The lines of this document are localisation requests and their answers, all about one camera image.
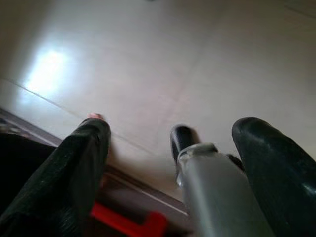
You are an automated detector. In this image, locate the silver left robot leg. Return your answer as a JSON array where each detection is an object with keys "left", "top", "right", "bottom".
[{"left": 176, "top": 142, "right": 276, "bottom": 237}]

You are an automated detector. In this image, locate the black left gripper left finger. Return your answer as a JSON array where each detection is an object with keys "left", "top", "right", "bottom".
[{"left": 0, "top": 118, "right": 112, "bottom": 237}]

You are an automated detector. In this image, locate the black left robot foot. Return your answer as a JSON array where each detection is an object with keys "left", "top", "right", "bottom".
[{"left": 169, "top": 124, "right": 201, "bottom": 166}]

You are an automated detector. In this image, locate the red plastic object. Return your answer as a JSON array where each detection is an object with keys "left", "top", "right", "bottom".
[{"left": 90, "top": 201, "right": 170, "bottom": 237}]

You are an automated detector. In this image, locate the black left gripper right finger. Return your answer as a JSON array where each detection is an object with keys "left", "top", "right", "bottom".
[{"left": 231, "top": 117, "right": 316, "bottom": 237}]

